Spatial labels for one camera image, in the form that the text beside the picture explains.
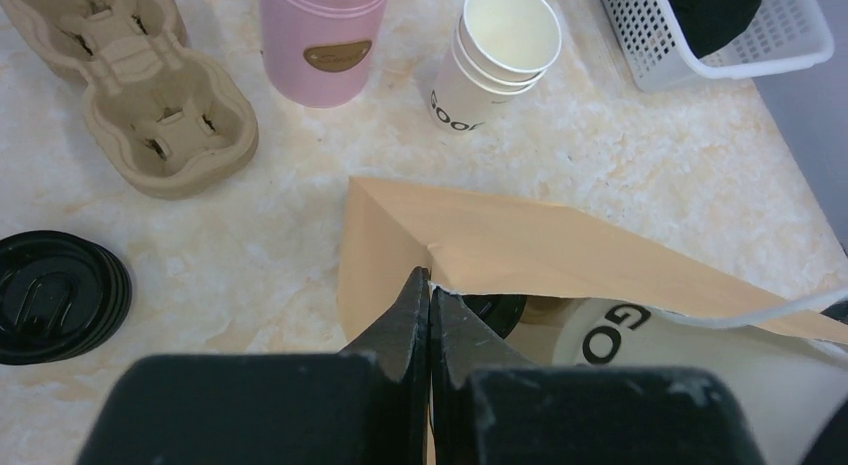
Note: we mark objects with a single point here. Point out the brown pulp cup carrier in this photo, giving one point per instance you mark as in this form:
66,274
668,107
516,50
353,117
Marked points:
170,119

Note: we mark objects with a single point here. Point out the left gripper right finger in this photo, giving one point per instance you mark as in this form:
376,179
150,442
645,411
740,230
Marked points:
492,405

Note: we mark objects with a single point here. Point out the stack of black lids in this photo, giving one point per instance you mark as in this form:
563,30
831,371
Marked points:
61,296

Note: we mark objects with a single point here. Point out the brown paper takeout bag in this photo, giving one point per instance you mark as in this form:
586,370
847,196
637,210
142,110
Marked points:
599,295

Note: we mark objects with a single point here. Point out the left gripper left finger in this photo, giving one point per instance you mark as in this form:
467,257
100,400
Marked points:
365,404

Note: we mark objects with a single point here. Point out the black cloth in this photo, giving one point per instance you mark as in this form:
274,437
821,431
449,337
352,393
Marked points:
709,25

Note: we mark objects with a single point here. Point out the pink straw holder cup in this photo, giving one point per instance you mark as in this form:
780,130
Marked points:
317,52

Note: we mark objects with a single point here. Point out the white plastic basket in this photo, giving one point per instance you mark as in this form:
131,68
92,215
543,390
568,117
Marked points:
674,43

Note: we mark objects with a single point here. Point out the stack of white paper cups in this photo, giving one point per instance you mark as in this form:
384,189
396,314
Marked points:
498,50

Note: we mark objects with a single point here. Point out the white paper coffee cup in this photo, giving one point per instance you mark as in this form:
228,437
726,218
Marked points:
696,376

